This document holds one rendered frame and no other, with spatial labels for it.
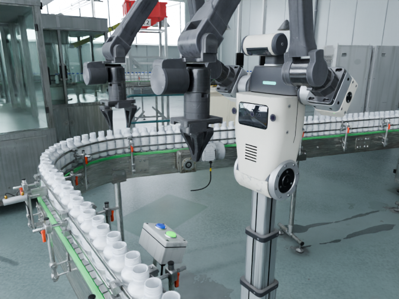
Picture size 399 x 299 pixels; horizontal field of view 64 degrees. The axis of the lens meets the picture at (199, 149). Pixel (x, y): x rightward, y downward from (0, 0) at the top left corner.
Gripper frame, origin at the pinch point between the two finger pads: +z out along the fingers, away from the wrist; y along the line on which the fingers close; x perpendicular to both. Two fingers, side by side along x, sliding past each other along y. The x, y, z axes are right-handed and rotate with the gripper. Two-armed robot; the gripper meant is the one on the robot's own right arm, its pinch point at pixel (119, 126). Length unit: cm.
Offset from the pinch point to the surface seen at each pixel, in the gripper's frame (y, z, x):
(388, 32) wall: -1186, -110, -444
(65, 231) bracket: 20.5, 35.0, -4.0
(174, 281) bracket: 5, 33, 41
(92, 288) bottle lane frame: 21, 40, 23
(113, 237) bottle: 15.6, 23.1, 28.1
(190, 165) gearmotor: -78, 49, -70
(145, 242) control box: 3.8, 32.1, 22.6
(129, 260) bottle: 16.1, 23.3, 39.5
